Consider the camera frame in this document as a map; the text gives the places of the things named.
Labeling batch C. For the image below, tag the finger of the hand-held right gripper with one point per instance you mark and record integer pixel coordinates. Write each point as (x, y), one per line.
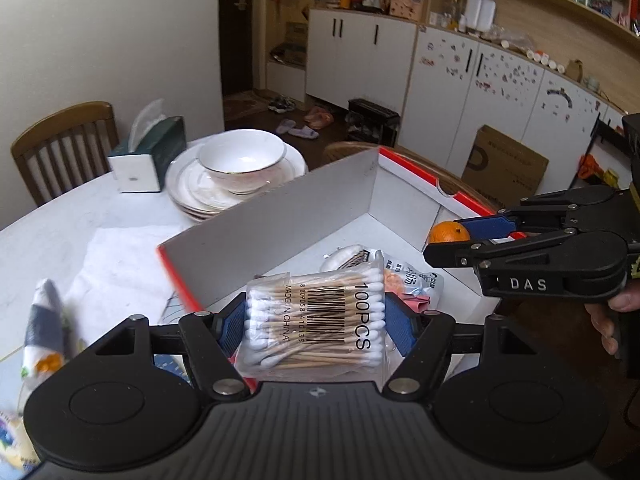
(492, 227)
(505, 255)

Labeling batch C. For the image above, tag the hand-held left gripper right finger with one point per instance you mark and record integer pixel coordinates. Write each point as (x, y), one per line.
(400, 322)

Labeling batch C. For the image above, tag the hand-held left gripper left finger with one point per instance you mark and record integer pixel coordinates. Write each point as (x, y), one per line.
(231, 330)

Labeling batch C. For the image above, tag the pink card holder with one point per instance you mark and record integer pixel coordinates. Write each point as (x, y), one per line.
(415, 302)

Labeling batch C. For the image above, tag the orange mandarin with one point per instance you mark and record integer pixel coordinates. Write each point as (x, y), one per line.
(449, 232)

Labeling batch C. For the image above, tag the cotton swab bag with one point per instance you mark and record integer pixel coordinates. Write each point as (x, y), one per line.
(315, 325)

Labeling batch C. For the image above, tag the red cardboard box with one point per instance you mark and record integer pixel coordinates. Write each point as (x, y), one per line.
(310, 205)

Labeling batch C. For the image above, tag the marble pattern desktop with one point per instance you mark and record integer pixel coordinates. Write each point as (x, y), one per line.
(45, 240)

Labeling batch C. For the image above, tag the person's right hand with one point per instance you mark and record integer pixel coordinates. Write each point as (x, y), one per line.
(607, 317)

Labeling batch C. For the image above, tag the white snack sachet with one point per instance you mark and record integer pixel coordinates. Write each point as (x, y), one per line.
(417, 280)

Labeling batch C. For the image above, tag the brown cardboard box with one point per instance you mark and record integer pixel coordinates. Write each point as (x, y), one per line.
(505, 160)

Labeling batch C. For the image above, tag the orange toy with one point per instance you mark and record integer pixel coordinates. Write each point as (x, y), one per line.
(595, 170)

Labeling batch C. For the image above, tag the white paper sheet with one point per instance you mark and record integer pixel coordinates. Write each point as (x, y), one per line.
(125, 265)

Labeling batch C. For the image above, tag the white stickered cabinet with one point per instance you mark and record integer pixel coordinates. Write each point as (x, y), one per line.
(505, 80)

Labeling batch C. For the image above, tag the black shoe rack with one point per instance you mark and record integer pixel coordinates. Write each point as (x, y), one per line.
(372, 120)

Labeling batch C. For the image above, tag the white gold-rimmed bowl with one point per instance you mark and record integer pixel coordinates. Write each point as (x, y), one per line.
(240, 157)

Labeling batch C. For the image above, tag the green and white tissue box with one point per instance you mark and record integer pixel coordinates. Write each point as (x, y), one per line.
(145, 160)

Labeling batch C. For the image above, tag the pink slippers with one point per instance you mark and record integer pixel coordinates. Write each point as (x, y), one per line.
(320, 117)

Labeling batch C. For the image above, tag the purple slippers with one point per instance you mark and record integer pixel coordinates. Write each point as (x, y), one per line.
(297, 131)

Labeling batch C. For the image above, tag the brown doormat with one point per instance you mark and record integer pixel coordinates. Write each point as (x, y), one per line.
(245, 106)

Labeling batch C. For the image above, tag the grey sneakers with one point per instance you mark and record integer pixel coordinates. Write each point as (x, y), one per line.
(281, 104)

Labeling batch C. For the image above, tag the blueberry print bread packet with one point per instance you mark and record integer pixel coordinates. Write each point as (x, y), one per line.
(15, 440)

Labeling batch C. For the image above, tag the wooden slat-back chair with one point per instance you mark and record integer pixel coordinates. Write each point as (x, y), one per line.
(60, 140)

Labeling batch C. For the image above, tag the wooden wall shelf unit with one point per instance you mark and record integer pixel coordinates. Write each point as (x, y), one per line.
(525, 5)

